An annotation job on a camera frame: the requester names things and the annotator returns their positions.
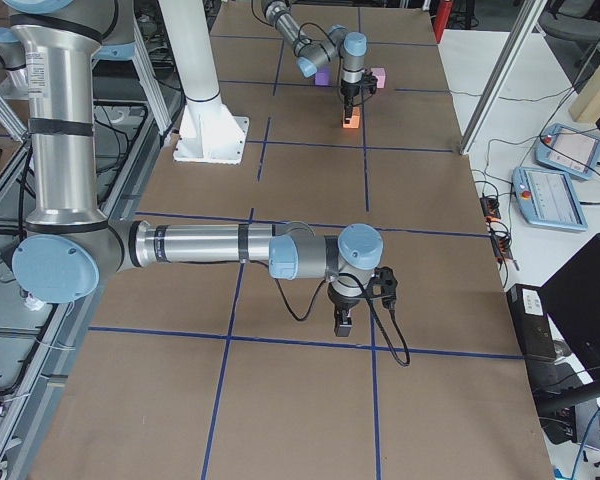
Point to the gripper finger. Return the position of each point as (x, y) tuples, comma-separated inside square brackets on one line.
[(348, 113), (338, 322), (346, 324)]

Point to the orange block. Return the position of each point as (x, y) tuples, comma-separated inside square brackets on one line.
[(352, 121)]

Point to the blue tape line lengthwise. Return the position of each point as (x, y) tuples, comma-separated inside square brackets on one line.
[(372, 324)]

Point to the blue tape line crosswise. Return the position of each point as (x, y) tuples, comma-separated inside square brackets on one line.
[(262, 340)]

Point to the purple block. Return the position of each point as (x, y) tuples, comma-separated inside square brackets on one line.
[(323, 77)]

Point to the pink block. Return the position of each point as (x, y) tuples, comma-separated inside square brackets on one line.
[(380, 74)]

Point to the brown paper table cover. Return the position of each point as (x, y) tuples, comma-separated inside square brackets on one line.
[(160, 407)]

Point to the orange black connector strip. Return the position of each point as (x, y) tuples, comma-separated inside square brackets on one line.
[(499, 232)]

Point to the black computer box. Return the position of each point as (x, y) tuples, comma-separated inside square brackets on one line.
[(530, 323)]

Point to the far teach pendant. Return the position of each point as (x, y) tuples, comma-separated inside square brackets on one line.
[(567, 149)]

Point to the teach pendant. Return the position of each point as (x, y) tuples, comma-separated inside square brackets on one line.
[(547, 199), (567, 149)]

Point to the near teach pendant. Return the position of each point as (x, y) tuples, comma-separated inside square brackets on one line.
[(547, 199)]

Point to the black monitor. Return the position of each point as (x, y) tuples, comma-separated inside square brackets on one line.
[(571, 297)]

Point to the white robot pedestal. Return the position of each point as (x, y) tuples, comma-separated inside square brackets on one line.
[(208, 131)]

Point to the aluminium frame post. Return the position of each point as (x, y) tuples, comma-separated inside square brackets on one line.
[(521, 30)]

